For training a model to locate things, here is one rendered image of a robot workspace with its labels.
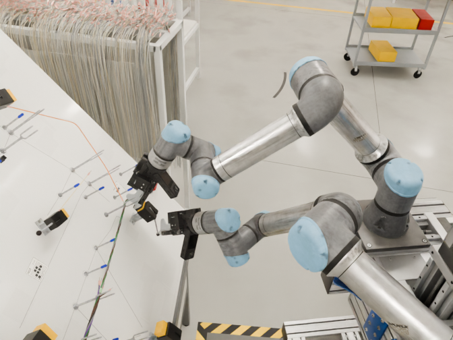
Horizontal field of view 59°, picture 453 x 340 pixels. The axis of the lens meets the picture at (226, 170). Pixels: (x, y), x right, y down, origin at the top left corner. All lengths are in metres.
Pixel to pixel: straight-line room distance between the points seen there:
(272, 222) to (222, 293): 1.37
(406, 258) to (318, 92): 0.72
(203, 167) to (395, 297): 0.57
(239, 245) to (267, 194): 1.92
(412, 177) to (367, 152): 0.16
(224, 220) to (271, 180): 2.12
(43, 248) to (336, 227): 0.76
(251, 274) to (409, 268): 1.36
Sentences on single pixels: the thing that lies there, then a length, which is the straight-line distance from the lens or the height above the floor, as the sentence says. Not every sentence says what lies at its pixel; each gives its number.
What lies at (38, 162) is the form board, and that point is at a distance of 1.30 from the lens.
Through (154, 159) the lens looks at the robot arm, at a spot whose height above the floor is 1.40.
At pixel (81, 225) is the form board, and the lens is 1.30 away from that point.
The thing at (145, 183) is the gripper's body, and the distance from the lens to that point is 1.30.
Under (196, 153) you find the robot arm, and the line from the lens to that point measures 1.19.
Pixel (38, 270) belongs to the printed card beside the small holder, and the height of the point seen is 1.28.
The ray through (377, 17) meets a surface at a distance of 4.99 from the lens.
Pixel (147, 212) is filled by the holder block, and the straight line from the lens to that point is 1.40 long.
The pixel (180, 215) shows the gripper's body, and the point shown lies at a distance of 1.37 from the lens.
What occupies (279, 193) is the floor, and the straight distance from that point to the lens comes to 3.20.
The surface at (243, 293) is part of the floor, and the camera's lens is 2.58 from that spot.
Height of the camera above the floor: 2.16
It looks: 40 degrees down
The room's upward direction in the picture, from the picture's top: 2 degrees clockwise
